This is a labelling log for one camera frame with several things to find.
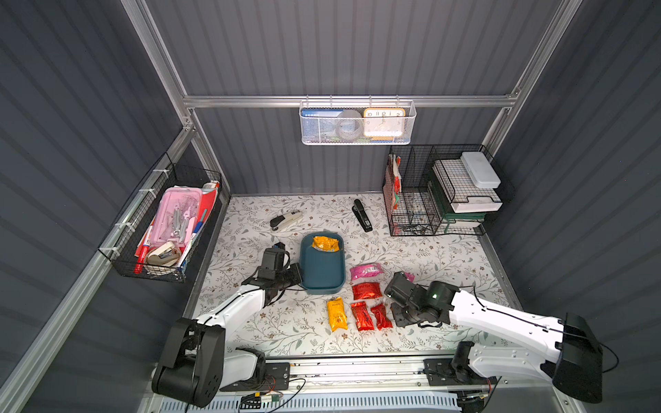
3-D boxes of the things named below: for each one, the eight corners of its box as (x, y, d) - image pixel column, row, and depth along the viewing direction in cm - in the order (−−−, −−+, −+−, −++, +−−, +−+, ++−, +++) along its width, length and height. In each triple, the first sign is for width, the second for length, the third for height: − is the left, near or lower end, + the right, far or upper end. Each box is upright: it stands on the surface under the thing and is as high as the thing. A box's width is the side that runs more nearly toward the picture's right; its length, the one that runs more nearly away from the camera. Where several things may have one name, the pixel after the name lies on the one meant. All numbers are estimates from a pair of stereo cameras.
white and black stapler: (274, 233, 109) (272, 226, 105) (270, 227, 111) (268, 219, 107) (302, 219, 114) (301, 212, 110) (298, 213, 116) (297, 206, 112)
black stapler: (366, 233, 109) (367, 225, 105) (351, 208, 118) (351, 201, 114) (373, 230, 110) (374, 223, 106) (357, 206, 119) (358, 198, 115)
